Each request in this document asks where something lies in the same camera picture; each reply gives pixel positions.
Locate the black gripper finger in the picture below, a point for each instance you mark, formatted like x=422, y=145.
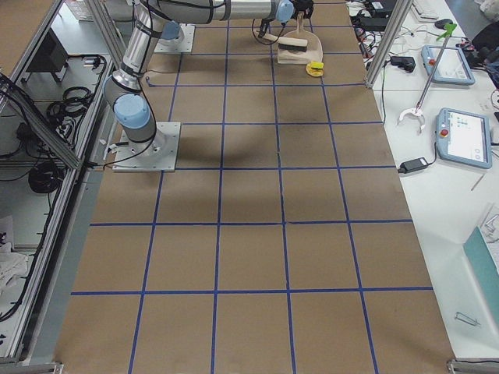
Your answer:
x=262, y=31

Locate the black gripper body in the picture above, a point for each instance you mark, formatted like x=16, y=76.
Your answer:
x=303, y=6
x=263, y=26

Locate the beige hand brush black bristles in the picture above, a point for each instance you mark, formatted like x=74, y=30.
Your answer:
x=288, y=43

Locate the beige plastic dustpan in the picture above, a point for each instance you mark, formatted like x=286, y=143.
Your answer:
x=314, y=52

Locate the yellow green sponge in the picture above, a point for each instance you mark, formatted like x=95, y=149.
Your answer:
x=316, y=65

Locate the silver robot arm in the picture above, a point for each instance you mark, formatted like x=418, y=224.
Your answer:
x=123, y=90
x=205, y=12

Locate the black power brick top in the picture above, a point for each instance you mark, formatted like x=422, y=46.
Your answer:
x=381, y=5

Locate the black power adapter far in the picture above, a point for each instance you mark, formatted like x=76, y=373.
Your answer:
x=405, y=63

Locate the black power adapter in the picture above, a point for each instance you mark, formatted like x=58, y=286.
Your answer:
x=413, y=165
x=405, y=63

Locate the white keyboard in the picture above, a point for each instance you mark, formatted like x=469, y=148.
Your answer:
x=424, y=11

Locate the far blue teach pendant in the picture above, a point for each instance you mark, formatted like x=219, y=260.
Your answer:
x=452, y=69

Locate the blue teach pendant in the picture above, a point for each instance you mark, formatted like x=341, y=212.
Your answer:
x=452, y=69
x=463, y=138

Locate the black power adapter near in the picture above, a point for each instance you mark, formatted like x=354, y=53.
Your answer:
x=413, y=165

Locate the near blue teach pendant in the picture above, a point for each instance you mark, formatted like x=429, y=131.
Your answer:
x=463, y=138

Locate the teal board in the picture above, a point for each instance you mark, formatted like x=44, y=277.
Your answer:
x=484, y=267

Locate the metal clip on table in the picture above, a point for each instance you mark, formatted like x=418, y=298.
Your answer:
x=462, y=317

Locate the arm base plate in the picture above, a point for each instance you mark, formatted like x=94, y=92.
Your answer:
x=177, y=38
x=160, y=156

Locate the aluminium frame post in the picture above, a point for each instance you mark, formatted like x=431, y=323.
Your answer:
x=394, y=25

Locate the black box under frame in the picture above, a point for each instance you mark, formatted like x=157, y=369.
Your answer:
x=51, y=57

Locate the aluminium frame rail left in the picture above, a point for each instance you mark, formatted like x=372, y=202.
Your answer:
x=47, y=188

